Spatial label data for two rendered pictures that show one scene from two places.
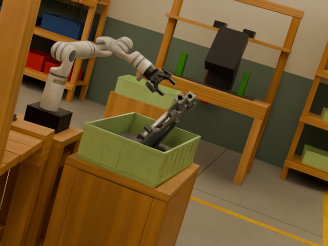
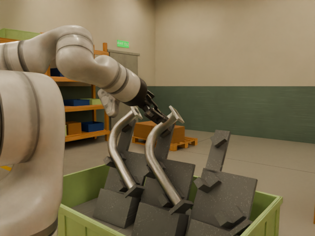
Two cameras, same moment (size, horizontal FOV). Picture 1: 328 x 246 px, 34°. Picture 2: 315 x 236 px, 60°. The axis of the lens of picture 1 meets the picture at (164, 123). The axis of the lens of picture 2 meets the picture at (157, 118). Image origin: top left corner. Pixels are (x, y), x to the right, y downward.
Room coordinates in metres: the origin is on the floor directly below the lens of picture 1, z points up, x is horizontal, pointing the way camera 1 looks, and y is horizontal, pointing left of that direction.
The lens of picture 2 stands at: (2.32, 0.74, 1.26)
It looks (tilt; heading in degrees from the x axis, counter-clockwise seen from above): 7 degrees down; 293
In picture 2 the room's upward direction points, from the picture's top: straight up
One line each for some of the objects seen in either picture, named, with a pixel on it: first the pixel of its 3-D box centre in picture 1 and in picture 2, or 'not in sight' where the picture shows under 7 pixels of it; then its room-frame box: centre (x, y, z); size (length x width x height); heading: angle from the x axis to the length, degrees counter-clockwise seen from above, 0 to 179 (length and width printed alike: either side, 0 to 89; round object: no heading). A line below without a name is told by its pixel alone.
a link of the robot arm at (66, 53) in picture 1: (62, 60); (9, 158); (2.56, 0.55, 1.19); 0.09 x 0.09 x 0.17; 72
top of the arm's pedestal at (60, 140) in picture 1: (43, 129); not in sight; (2.56, 0.56, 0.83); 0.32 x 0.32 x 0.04; 82
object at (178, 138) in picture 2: not in sight; (164, 133); (4.51, -4.68, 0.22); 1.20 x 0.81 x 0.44; 161
